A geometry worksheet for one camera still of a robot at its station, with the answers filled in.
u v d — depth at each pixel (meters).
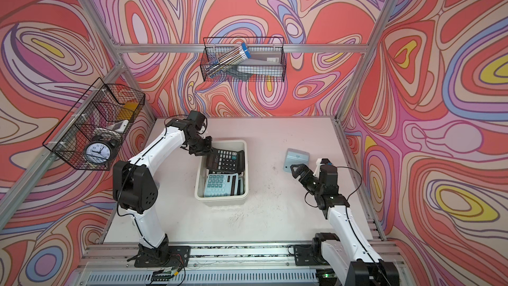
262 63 0.88
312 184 0.74
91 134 0.74
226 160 0.91
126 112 0.78
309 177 0.75
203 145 0.80
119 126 0.74
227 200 0.80
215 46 0.88
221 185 0.86
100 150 0.68
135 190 0.49
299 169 0.76
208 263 0.72
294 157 0.99
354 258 0.42
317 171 0.75
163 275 0.73
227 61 0.79
